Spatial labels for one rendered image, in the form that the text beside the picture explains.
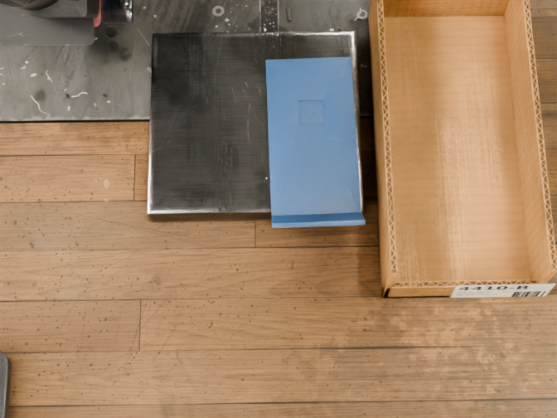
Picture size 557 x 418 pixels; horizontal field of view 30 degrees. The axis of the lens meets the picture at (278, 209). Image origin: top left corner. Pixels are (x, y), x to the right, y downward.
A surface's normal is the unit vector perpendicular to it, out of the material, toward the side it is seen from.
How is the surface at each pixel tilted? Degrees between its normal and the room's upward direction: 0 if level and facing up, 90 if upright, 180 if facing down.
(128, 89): 0
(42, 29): 29
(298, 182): 0
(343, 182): 0
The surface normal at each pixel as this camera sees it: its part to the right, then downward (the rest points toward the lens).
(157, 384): 0.00, -0.33
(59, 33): 0.04, 0.16
